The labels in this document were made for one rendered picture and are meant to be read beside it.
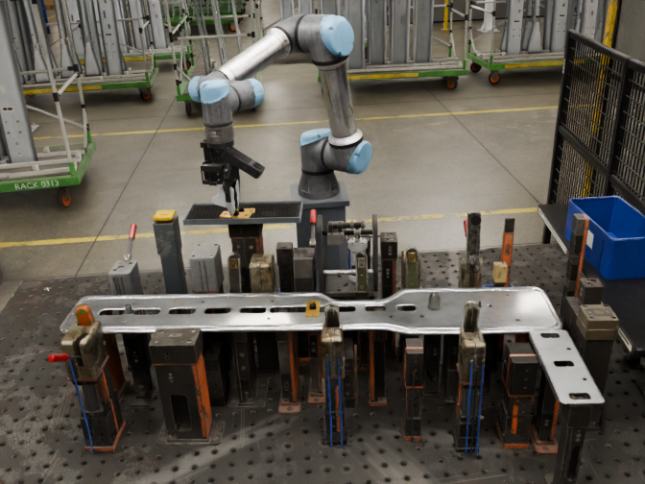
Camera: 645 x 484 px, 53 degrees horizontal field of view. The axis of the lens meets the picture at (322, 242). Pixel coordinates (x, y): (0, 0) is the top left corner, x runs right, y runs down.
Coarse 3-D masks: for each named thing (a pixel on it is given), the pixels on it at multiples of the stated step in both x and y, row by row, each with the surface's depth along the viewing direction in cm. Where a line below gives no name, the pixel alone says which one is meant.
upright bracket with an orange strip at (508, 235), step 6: (510, 222) 185; (504, 228) 187; (510, 228) 186; (504, 234) 187; (510, 234) 187; (504, 240) 188; (510, 240) 188; (504, 246) 188; (510, 246) 188; (504, 252) 189; (510, 252) 189; (504, 258) 190; (510, 258) 190; (510, 264) 191; (510, 270) 192; (498, 348) 204; (498, 354) 205; (498, 360) 206
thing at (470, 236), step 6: (468, 216) 185; (474, 216) 182; (480, 216) 185; (468, 222) 186; (474, 222) 183; (480, 222) 183; (468, 228) 186; (474, 228) 187; (480, 228) 186; (468, 234) 187; (474, 234) 188; (468, 240) 187; (474, 240) 188; (468, 246) 188; (474, 246) 189; (468, 252) 188; (474, 252) 189; (468, 258) 189; (468, 264) 189; (468, 270) 190
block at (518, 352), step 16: (512, 352) 164; (528, 352) 164; (512, 368) 161; (528, 368) 161; (512, 384) 163; (528, 384) 163; (512, 400) 166; (528, 400) 166; (512, 416) 169; (528, 416) 168; (496, 432) 178; (512, 432) 170; (528, 432) 170; (512, 448) 172; (528, 448) 172
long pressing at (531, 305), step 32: (416, 288) 190; (448, 288) 189; (480, 288) 188; (512, 288) 188; (64, 320) 183; (96, 320) 182; (128, 320) 181; (160, 320) 181; (192, 320) 180; (224, 320) 179; (256, 320) 179; (288, 320) 178; (320, 320) 177; (352, 320) 177; (384, 320) 176; (416, 320) 175; (448, 320) 175; (480, 320) 174; (512, 320) 174; (544, 320) 173
